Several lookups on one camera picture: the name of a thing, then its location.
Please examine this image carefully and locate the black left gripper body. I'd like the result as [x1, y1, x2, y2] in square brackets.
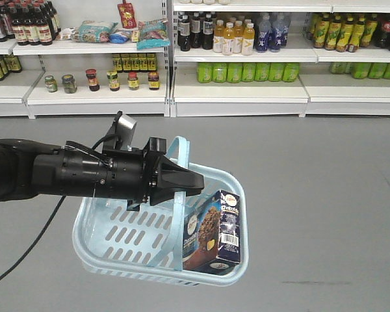
[102, 136, 168, 211]

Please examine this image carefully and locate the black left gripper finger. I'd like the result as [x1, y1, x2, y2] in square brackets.
[149, 155, 204, 206]

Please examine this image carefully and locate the dark blue cookie box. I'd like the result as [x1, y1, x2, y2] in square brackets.
[182, 190, 241, 275]

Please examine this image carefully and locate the light blue plastic basket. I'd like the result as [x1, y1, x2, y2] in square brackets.
[72, 136, 249, 287]

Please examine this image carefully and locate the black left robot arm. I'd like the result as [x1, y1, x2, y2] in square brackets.
[0, 138, 204, 206]

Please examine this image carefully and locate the white supermarket shelving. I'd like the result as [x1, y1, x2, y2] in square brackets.
[0, 1, 390, 118]

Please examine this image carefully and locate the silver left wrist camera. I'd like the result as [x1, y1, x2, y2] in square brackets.
[109, 110, 137, 150]

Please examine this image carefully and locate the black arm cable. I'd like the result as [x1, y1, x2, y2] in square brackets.
[0, 194, 66, 291]

